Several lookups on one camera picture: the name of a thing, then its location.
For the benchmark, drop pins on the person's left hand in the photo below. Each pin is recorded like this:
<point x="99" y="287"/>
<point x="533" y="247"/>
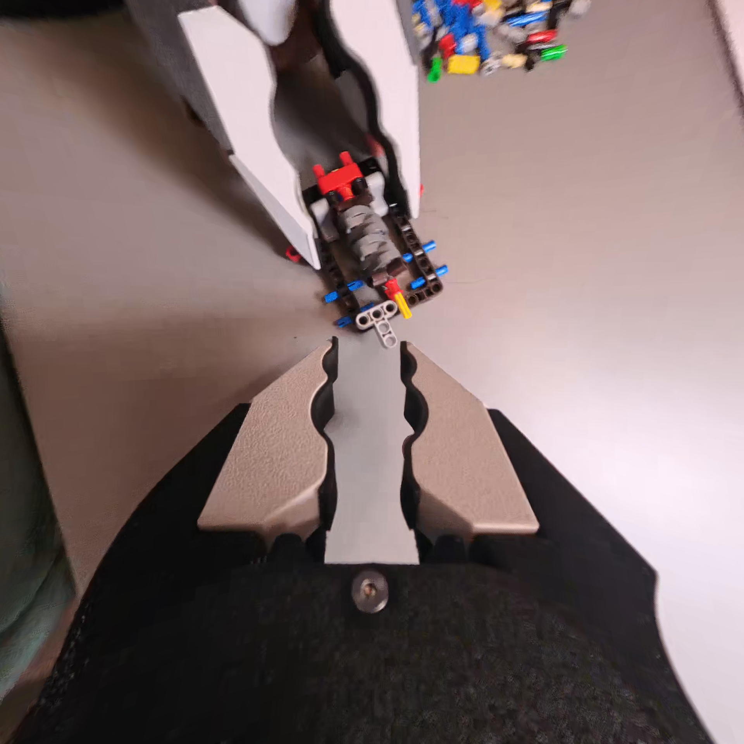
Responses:
<point x="314" y="52"/>

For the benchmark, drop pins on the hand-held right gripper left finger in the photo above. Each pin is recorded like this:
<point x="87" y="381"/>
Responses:
<point x="273" y="465"/>

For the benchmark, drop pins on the person's green sweatshirt torso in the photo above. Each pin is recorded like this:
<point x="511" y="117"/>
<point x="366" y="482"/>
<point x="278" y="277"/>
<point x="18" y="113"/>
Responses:
<point x="23" y="523"/>

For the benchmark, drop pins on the grey T-shaped lego beam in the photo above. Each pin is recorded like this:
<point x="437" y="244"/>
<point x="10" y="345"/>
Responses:
<point x="378" y="317"/>

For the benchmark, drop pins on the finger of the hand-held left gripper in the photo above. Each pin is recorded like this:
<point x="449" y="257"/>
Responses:
<point x="395" y="87"/>
<point x="244" y="116"/>

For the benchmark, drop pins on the pile of small lego connectors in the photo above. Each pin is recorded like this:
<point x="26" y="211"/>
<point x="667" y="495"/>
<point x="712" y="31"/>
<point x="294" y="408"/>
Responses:
<point x="494" y="35"/>

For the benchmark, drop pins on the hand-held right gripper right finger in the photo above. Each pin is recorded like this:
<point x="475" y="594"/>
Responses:
<point x="471" y="465"/>

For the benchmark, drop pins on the black lego chassis frame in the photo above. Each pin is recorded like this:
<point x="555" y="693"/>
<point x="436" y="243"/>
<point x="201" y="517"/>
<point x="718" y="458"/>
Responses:
<point x="372" y="232"/>

